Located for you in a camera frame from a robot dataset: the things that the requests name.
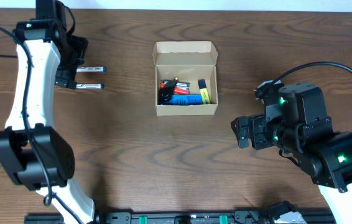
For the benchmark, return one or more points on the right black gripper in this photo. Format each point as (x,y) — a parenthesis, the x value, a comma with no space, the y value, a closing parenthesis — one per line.
(257,124)

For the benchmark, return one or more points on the red and black stapler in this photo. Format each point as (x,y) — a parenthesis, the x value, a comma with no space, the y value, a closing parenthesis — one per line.
(182,88)

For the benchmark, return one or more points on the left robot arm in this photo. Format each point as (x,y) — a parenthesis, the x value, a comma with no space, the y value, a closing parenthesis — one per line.
(32,152)

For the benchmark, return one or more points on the black whiteboard marker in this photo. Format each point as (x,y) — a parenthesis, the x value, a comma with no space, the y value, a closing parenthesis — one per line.
(81,86)

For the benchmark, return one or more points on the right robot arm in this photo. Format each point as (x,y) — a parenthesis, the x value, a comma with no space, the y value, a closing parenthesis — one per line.
(295,120)

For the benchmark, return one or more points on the blue whiteboard marker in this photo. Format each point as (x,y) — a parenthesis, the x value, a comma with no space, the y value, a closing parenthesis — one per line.
(91,69)

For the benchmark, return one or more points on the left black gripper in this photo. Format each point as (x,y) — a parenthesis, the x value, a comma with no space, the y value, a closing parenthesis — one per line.
(68,76)

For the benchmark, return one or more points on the blue plastic case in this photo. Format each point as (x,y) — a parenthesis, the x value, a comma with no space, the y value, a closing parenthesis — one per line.
(183,100)

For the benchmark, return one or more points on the yellow highlighter pen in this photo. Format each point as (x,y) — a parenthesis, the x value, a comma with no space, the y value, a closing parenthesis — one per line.
(204,92)

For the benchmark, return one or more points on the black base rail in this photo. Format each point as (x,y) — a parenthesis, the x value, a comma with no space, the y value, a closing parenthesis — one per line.
(235,217)

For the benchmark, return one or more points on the brown cardboard box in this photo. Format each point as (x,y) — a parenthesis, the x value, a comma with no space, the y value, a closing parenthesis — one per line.
(189,61)

